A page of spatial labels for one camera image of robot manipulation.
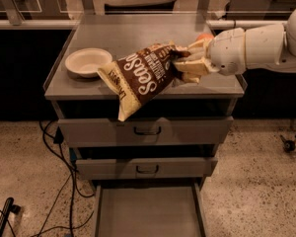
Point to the bottom grey drawer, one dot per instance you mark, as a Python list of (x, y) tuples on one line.
[(148, 212)]

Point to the grey drawer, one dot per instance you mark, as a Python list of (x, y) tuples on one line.
[(102, 132), (146, 168), (148, 212)]

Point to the middle grey drawer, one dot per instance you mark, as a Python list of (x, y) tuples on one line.
[(146, 168)]

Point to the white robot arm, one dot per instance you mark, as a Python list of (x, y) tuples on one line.
[(271, 47)]

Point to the top grey drawer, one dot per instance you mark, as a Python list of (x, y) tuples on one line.
[(102, 132)]

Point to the dark chair backrest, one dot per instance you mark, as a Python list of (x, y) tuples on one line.
[(162, 7)]

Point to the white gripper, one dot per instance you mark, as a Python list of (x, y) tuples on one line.
[(227, 51)]

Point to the white horizontal rail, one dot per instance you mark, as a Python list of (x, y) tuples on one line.
[(70, 24)]

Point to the black stand foot left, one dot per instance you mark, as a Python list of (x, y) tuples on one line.
[(8, 208)]

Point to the brown chip bag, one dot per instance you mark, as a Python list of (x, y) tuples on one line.
[(141, 76)]

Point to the black wheeled cart base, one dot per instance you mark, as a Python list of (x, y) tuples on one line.
[(294, 140)]

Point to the grey metal drawer cabinet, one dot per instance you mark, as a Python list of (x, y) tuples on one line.
[(73, 97)]

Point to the orange fruit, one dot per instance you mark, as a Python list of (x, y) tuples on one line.
[(205, 36)]

